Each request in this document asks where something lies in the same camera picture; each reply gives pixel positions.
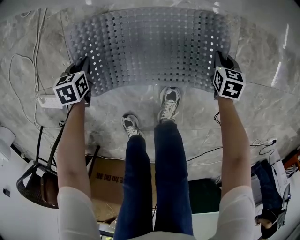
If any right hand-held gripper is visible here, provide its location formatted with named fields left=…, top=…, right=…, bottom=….
left=212, top=50, right=246, bottom=101

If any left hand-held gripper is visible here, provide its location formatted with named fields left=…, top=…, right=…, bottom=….
left=52, top=57, right=92, bottom=110

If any grey perforated bath mat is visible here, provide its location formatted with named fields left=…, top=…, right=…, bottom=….
left=65, top=6, right=242, bottom=97

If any person's right forearm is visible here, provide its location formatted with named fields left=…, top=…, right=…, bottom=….
left=217, top=97, right=253, bottom=197

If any person's left forearm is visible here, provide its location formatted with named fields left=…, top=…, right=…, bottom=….
left=57, top=103, right=92, bottom=200

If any short white power strip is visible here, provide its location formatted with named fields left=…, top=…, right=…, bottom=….
left=37, top=95, right=64, bottom=109

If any person's right white sneaker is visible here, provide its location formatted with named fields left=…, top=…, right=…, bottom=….
left=157, top=86, right=181, bottom=124

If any person's white sneaker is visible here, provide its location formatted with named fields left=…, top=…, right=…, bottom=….
left=157, top=86, right=181, bottom=124
left=121, top=114, right=143, bottom=139

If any person's left white sneaker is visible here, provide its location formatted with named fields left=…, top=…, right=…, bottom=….
left=121, top=114, right=143, bottom=139

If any person's right leg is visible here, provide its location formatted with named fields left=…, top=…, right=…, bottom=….
left=153, top=121, right=194, bottom=236

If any person's leg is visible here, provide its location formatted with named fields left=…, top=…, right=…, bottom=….
left=153, top=121, right=194, bottom=236
left=113, top=135, right=153, bottom=240

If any brown bag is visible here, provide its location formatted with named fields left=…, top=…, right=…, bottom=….
left=40, top=172, right=59, bottom=208

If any white appliance box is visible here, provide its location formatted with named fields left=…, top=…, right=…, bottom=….
left=250, top=154, right=291, bottom=204

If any person's left leg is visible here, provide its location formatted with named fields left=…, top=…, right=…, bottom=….
left=113, top=135, right=153, bottom=240

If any black round chair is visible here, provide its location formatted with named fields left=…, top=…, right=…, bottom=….
left=16, top=125, right=101, bottom=209

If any person's white shirt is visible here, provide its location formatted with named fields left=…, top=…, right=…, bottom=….
left=57, top=185, right=256, bottom=240

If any white power cable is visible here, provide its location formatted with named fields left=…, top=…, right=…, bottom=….
left=8, top=8, right=68, bottom=141

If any black cable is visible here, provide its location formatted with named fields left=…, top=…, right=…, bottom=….
left=185, top=111, right=277, bottom=165

